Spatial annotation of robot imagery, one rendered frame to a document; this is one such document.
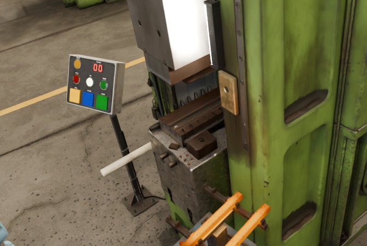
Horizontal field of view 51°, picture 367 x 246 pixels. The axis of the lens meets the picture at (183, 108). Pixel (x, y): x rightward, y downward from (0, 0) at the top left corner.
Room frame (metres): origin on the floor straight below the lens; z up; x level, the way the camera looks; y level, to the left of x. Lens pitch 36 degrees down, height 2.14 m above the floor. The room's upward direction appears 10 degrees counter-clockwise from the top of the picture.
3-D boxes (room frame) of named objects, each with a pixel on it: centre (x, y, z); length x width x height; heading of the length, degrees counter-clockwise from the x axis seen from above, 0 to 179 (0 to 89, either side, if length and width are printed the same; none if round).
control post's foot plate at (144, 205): (1.89, 0.43, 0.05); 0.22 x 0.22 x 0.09; 30
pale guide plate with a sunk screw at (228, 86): (1.24, -0.19, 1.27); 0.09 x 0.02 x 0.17; 30
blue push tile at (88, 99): (1.79, 0.51, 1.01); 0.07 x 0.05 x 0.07; 55
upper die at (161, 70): (1.55, -0.10, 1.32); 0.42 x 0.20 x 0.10; 120
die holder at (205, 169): (1.51, -0.13, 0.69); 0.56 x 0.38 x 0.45; 120
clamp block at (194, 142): (1.32, -0.06, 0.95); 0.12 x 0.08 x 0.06; 120
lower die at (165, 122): (1.55, -0.10, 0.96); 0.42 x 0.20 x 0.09; 120
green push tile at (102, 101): (1.73, 0.43, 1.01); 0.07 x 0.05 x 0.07; 55
